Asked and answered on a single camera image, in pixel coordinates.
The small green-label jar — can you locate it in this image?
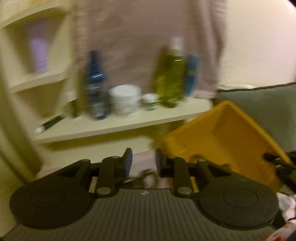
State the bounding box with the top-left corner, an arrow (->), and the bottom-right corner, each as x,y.
142,93 -> 159,110

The blue white tube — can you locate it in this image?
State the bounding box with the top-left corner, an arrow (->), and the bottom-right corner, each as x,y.
184,55 -> 200,97

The lilac tube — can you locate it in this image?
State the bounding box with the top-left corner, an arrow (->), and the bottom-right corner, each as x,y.
23,18 -> 49,74

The white cream jar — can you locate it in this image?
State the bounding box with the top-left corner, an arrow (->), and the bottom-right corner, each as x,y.
108,84 -> 142,117

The mauve hanging towel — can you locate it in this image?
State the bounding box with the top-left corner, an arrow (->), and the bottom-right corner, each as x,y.
72,1 -> 228,99

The dark green white-tipped pen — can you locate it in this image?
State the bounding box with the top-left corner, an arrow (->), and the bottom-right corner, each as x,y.
34,115 -> 64,135

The orange plastic tray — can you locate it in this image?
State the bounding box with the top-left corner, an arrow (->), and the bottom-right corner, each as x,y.
161,101 -> 291,192

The dark blue spray bottle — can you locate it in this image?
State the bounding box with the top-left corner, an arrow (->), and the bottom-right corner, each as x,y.
85,50 -> 108,120

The green spray bottle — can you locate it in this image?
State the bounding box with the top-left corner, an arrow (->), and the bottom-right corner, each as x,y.
153,37 -> 185,108

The grey pillow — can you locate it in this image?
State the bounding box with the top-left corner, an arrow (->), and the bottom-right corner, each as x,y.
213,82 -> 295,152

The small dark green vial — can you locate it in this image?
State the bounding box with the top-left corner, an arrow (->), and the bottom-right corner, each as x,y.
66,90 -> 79,118

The cream corner shelf unit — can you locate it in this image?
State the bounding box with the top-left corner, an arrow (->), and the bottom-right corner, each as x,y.
1,1 -> 212,180

